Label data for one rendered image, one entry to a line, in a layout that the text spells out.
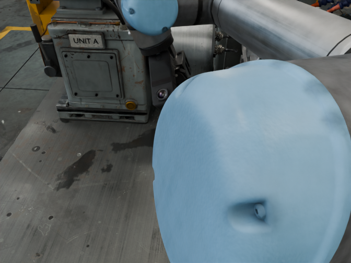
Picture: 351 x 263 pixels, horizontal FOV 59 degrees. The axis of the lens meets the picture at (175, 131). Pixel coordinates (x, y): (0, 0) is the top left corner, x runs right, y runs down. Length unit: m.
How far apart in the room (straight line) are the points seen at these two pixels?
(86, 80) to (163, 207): 0.92
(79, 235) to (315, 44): 0.75
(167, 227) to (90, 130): 0.99
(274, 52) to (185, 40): 0.67
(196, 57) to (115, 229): 0.56
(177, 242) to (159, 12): 0.36
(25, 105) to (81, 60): 1.83
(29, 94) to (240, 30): 2.64
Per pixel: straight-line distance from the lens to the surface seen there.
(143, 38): 0.61
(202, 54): 1.01
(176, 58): 0.69
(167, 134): 0.17
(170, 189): 0.18
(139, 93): 1.09
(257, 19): 0.39
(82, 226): 0.91
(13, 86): 3.13
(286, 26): 0.35
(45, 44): 1.11
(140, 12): 0.46
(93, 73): 1.07
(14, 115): 2.77
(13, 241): 0.95
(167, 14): 0.47
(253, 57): 1.07
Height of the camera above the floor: 1.55
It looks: 42 degrees down
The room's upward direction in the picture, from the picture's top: straight up
